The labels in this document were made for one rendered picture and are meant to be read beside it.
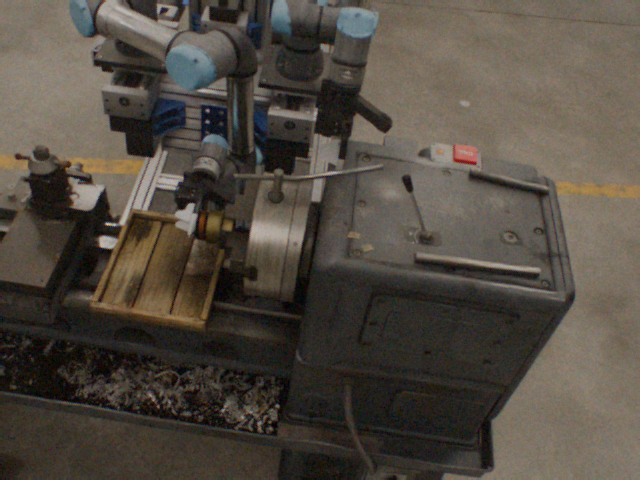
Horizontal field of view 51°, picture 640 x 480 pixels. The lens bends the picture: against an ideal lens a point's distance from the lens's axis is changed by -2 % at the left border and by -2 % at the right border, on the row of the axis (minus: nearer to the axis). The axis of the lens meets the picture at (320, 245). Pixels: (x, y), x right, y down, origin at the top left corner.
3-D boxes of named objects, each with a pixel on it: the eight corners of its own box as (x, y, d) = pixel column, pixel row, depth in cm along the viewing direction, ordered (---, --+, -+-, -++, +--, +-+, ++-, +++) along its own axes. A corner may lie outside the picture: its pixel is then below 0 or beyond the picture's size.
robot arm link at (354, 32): (376, 9, 142) (377, 16, 135) (367, 60, 148) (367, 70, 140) (339, 3, 142) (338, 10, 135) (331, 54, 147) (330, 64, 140)
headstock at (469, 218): (508, 259, 206) (556, 164, 177) (522, 396, 174) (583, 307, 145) (316, 228, 205) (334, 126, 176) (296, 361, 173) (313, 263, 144)
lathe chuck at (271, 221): (294, 228, 194) (304, 151, 168) (276, 323, 175) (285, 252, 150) (262, 223, 194) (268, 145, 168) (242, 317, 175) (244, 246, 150)
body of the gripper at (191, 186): (173, 216, 177) (185, 185, 185) (206, 221, 177) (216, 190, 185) (172, 195, 171) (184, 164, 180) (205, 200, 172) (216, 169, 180)
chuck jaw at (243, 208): (269, 221, 174) (276, 175, 172) (267, 224, 169) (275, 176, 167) (226, 214, 173) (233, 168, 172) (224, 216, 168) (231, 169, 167)
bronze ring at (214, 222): (237, 203, 171) (201, 199, 171) (230, 230, 165) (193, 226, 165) (237, 228, 178) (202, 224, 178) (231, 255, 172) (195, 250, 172)
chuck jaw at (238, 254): (265, 234, 168) (258, 265, 158) (264, 250, 171) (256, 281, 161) (221, 227, 167) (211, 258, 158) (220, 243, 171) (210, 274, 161)
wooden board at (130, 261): (231, 233, 199) (232, 224, 196) (204, 333, 175) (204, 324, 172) (131, 217, 199) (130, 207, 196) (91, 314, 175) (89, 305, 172)
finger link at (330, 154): (316, 170, 156) (322, 132, 151) (341, 174, 156) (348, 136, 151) (315, 175, 153) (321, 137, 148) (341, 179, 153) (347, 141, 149)
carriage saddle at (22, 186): (110, 199, 202) (108, 185, 198) (54, 324, 171) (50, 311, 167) (14, 183, 202) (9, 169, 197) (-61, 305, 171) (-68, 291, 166)
